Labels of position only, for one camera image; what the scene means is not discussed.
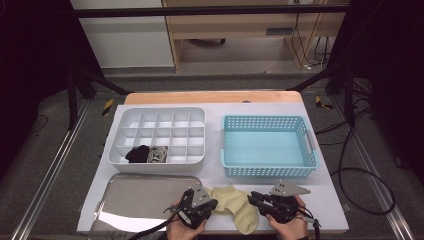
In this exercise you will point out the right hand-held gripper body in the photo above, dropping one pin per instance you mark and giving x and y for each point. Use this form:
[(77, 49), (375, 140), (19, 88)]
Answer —
[(283, 208)]

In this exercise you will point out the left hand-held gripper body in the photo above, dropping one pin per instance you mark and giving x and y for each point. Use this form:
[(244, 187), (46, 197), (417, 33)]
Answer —
[(196, 213)]

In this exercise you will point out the light blue plastic basket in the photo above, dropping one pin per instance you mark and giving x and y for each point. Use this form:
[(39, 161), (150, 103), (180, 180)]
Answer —
[(266, 150)]

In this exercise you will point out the translucent grey box lid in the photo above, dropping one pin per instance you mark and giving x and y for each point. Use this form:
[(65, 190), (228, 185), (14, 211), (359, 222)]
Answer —
[(140, 196)]

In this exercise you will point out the white divided storage box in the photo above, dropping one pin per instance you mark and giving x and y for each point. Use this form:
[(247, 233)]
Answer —
[(156, 168)]

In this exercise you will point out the black sock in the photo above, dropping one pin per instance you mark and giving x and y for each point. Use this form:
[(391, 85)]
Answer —
[(135, 156), (142, 150)]

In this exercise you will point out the person's left hand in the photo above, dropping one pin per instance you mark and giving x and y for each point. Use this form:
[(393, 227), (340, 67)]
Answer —
[(181, 231)]

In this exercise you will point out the person's right hand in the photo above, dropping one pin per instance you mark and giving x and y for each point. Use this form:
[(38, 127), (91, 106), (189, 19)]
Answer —
[(293, 230)]

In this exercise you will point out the yellow and black tape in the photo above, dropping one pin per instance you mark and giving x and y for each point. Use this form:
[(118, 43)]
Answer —
[(107, 106), (322, 103)]

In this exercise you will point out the black metal stand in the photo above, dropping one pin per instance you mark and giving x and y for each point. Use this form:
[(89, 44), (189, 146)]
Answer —
[(348, 96), (71, 100)]

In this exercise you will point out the light wooden desk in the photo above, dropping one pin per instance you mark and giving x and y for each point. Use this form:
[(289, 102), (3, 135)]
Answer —
[(233, 26)]

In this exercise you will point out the black curtain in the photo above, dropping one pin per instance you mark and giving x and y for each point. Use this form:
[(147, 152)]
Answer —
[(393, 66), (33, 66)]

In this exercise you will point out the white cabinet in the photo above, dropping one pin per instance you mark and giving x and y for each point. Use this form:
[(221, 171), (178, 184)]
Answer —
[(126, 43)]

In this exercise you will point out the black horizontal bar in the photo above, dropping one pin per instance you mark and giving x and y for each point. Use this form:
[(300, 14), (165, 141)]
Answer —
[(200, 11)]

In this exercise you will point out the aluminium floor rail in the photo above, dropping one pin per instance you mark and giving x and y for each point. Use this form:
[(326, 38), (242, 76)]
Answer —
[(50, 173), (376, 186)]

